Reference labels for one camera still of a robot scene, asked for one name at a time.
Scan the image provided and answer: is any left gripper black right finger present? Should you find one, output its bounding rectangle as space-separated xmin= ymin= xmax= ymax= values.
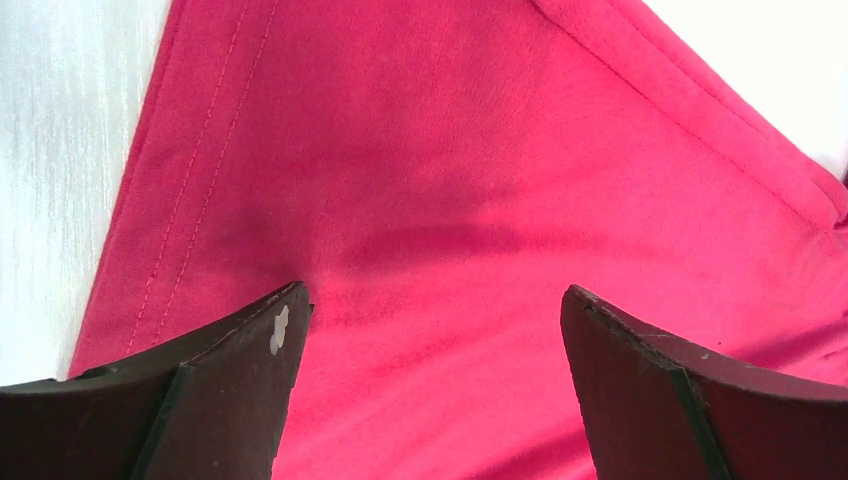
xmin=561 ymin=285 xmax=847 ymax=479

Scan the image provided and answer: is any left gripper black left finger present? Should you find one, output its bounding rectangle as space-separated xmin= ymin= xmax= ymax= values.
xmin=1 ymin=282 xmax=313 ymax=479

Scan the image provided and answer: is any red t shirt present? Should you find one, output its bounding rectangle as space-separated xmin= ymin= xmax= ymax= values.
xmin=71 ymin=1 xmax=847 ymax=479

